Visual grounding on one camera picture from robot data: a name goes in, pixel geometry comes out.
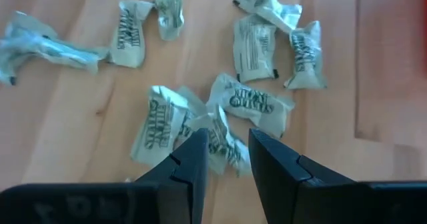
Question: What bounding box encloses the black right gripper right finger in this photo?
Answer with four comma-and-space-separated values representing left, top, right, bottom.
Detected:
248, 128, 427, 224

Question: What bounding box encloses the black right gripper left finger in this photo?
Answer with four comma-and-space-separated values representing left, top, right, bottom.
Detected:
0, 127, 209, 224

